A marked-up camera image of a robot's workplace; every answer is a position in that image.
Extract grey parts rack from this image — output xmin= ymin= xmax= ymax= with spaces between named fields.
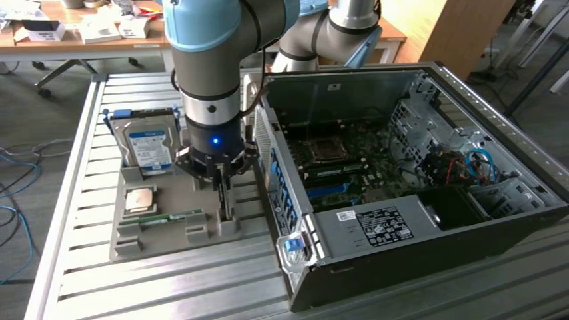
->
xmin=109 ymin=128 xmax=244 ymax=263

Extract blue floor cable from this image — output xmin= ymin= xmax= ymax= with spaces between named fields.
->
xmin=0 ymin=148 xmax=42 ymax=199
xmin=0 ymin=205 xmax=37 ymax=286

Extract black and white box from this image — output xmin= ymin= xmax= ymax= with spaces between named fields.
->
xmin=21 ymin=19 xmax=67 ymax=43

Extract red wire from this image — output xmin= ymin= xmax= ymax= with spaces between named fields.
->
xmin=448 ymin=157 xmax=470 ymax=179

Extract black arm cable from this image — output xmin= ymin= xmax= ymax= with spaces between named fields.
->
xmin=239 ymin=0 xmax=271 ymax=118

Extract grey floor cable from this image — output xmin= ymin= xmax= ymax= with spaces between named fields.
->
xmin=0 ymin=138 xmax=75 ymax=158

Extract flat white box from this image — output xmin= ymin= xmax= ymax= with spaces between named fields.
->
xmin=77 ymin=20 xmax=123 ymax=45

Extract white table frame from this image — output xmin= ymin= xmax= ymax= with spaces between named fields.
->
xmin=498 ymin=0 xmax=569 ymax=69

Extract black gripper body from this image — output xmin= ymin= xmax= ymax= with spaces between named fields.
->
xmin=184 ymin=116 xmax=248 ymax=177

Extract silver CPU chip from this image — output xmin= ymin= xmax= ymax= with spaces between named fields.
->
xmin=125 ymin=188 xmax=155 ymax=212

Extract grey power supply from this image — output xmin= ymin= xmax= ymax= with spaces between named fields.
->
xmin=314 ymin=195 xmax=442 ymax=261

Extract green RAM stick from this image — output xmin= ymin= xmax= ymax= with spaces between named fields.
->
xmin=119 ymin=209 xmax=204 ymax=226

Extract blue expansion slot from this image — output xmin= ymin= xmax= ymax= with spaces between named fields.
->
xmin=307 ymin=184 xmax=354 ymax=198

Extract metal CPU socket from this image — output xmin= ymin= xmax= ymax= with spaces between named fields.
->
xmin=310 ymin=138 xmax=351 ymax=161

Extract green motherboard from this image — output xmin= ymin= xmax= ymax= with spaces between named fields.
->
xmin=284 ymin=123 xmax=424 ymax=213

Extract silver disk bay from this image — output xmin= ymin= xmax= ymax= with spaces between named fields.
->
xmin=466 ymin=177 xmax=552 ymax=219

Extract white printed box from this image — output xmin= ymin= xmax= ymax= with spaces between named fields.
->
xmin=117 ymin=16 xmax=151 ymax=39

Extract blue data wire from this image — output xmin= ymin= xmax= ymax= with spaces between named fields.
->
xmin=467 ymin=148 xmax=500 ymax=186

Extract wooden cabinet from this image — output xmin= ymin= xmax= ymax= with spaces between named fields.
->
xmin=418 ymin=0 xmax=520 ymax=81

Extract dark slanted pole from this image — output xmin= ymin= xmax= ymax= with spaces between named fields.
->
xmin=507 ymin=6 xmax=569 ymax=117

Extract black open PC case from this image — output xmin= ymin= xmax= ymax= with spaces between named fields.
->
xmin=242 ymin=61 xmax=569 ymax=313

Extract hard disk blue carrier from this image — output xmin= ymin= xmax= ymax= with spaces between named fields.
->
xmin=101 ymin=103 xmax=183 ymax=177

